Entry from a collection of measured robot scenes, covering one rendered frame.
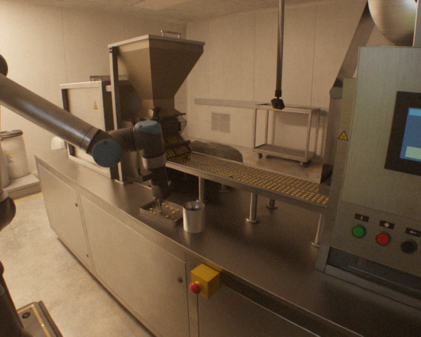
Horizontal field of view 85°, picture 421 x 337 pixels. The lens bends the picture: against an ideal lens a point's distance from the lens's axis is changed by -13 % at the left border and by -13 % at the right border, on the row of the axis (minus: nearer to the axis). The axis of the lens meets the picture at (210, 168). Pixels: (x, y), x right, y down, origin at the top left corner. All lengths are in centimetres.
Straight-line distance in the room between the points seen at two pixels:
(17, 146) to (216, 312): 360
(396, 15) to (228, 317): 99
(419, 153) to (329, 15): 447
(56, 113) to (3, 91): 18
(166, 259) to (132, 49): 92
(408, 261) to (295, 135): 453
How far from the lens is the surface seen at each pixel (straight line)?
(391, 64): 52
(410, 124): 51
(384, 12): 81
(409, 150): 52
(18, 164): 415
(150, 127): 94
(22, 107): 92
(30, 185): 389
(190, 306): 108
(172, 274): 106
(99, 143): 83
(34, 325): 148
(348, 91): 68
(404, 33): 80
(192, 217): 94
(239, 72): 557
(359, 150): 53
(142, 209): 112
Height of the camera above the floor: 132
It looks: 18 degrees down
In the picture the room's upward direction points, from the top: straight up
